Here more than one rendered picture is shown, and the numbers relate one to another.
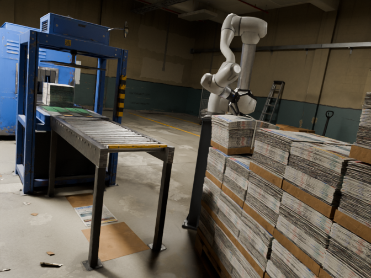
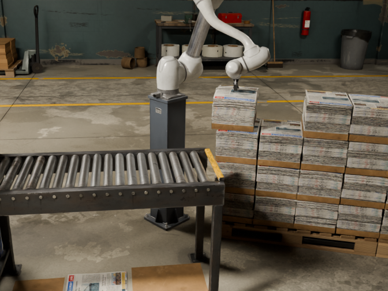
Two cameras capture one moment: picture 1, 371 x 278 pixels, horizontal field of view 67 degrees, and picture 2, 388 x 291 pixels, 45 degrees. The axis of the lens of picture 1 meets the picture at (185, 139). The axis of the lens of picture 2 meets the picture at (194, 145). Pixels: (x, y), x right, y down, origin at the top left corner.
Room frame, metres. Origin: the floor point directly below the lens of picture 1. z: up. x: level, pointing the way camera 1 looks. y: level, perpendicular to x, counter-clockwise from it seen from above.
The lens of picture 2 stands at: (0.72, 2.55, 1.86)
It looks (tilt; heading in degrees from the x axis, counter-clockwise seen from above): 21 degrees down; 299
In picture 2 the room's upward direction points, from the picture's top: 2 degrees clockwise
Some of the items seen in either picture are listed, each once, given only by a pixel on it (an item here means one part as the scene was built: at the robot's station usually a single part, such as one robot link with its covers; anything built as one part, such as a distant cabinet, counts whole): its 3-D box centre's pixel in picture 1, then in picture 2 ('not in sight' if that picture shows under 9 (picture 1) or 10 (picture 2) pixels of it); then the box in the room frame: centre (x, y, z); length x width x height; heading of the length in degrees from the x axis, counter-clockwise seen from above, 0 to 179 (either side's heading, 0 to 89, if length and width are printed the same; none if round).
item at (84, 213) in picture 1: (95, 214); (96, 287); (2.38, 0.71, 0.00); 0.37 x 0.28 x 0.01; 38
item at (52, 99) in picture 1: (58, 94); not in sight; (3.60, 1.68, 0.93); 0.38 x 0.30 x 0.26; 38
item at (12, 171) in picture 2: (85, 122); (10, 175); (2.71, 0.98, 0.77); 0.47 x 0.05 x 0.05; 128
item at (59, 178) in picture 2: (95, 127); (60, 174); (2.50, 0.82, 0.77); 0.47 x 0.05 x 0.05; 128
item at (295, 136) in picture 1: (305, 136); (327, 97); (1.43, -0.60, 1.06); 0.37 x 0.29 x 0.01; 109
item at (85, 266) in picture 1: (92, 263); not in sight; (1.69, 0.50, 0.01); 0.14 x 0.13 x 0.01; 128
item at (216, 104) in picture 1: (219, 100); (168, 72); (2.47, -0.24, 1.17); 0.18 x 0.16 x 0.22; 77
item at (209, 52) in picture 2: not in sight; (202, 40); (5.06, -5.60, 0.55); 1.80 x 0.70 x 1.09; 38
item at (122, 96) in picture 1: (121, 96); not in sight; (3.13, 0.76, 1.05); 0.05 x 0.05 x 0.45; 38
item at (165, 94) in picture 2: (213, 115); (165, 92); (2.47, -0.21, 1.03); 0.22 x 0.18 x 0.06; 76
